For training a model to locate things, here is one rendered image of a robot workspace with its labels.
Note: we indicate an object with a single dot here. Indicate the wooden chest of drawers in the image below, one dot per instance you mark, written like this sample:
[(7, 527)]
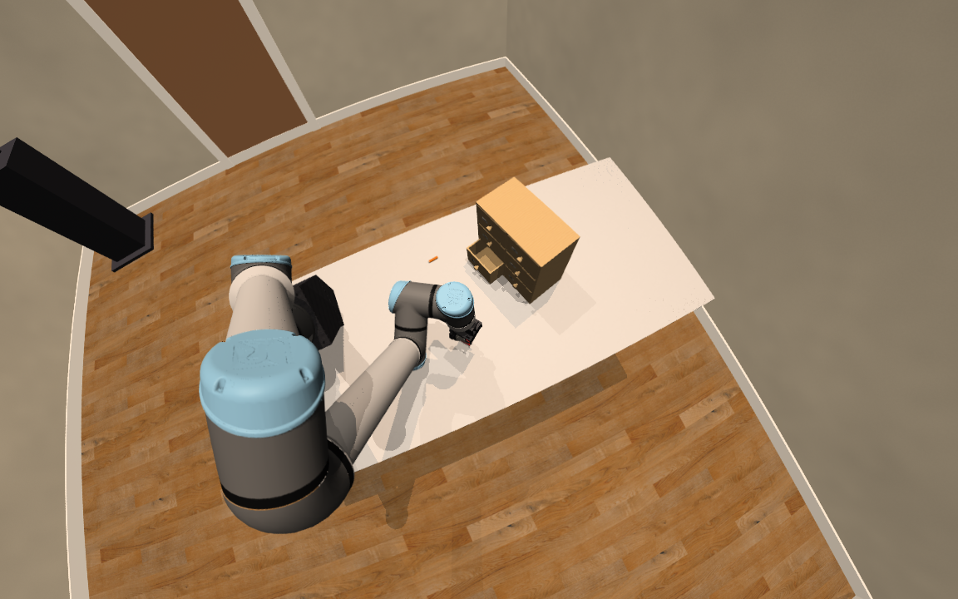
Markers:
[(541, 233)]

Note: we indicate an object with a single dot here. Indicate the dark brown wooden drawer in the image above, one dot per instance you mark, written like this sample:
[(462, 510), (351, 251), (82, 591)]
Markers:
[(485, 261), (494, 245), (516, 283), (520, 272), (498, 233), (522, 257)]

